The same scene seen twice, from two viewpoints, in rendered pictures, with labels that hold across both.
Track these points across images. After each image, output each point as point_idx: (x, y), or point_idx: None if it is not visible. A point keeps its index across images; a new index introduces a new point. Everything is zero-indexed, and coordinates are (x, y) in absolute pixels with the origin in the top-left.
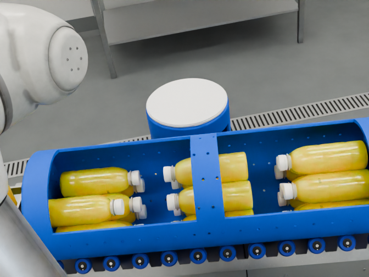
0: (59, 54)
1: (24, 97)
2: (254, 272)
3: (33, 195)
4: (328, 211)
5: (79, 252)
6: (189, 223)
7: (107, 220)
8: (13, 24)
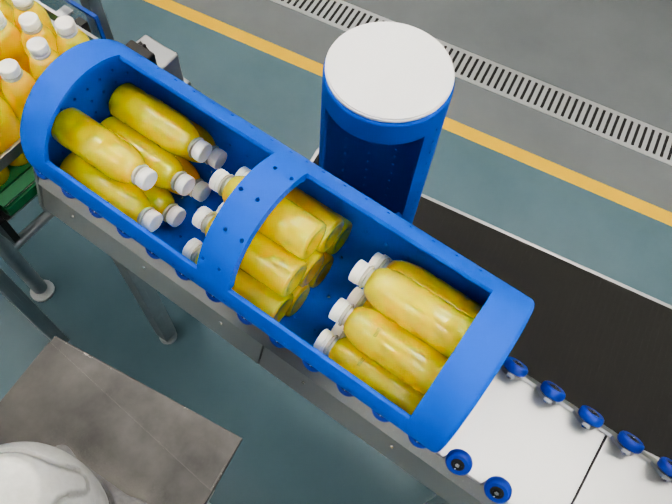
0: None
1: None
2: (271, 352)
3: (40, 103)
4: (348, 378)
5: (76, 198)
6: (187, 264)
7: None
8: None
